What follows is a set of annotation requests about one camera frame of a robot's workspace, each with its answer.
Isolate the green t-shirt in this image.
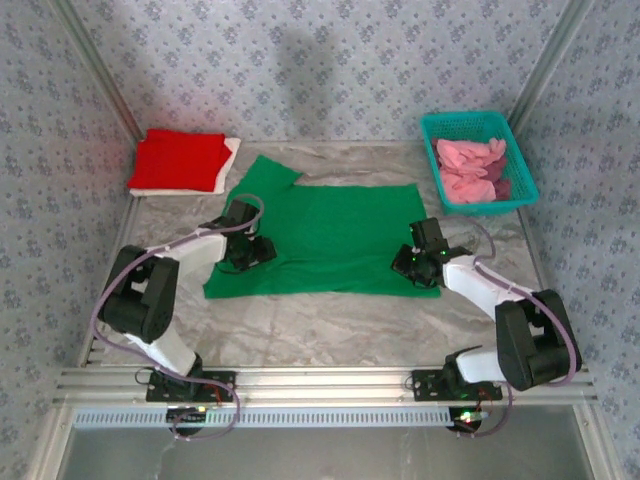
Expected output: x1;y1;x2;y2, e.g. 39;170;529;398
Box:
202;154;442;300

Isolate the folded white t-shirt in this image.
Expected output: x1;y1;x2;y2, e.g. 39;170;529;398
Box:
127;137;243;199

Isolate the pink t-shirt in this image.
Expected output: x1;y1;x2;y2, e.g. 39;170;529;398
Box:
435;137;509;205

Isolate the folded red t-shirt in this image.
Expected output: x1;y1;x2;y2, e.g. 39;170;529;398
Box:
127;128;227;194

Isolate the teal plastic basket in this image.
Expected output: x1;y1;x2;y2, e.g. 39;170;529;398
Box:
418;110;541;217

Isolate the grey lower shelf panel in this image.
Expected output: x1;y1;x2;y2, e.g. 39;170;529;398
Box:
59;424;599;480

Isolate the aluminium side rail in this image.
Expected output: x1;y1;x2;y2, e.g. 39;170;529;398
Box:
77;194;144;370
514;207;574;365

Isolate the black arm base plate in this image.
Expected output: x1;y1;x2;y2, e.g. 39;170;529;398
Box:
145;370;237;404
410;369;504;403

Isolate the aluminium mounting rail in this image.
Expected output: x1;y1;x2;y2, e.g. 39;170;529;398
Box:
54;367;599;404

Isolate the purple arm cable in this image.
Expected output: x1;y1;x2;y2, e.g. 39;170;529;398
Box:
89;193;266;442
444;215;584;440

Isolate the grey slotted cable duct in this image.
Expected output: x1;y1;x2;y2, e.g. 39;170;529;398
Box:
72;405;464;430

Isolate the aluminium frame post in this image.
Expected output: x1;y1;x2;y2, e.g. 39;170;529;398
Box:
52;0;146;146
507;0;599;134

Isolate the aluminium frame leg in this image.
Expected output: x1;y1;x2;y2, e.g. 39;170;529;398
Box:
24;402;76;480
572;402;619;480

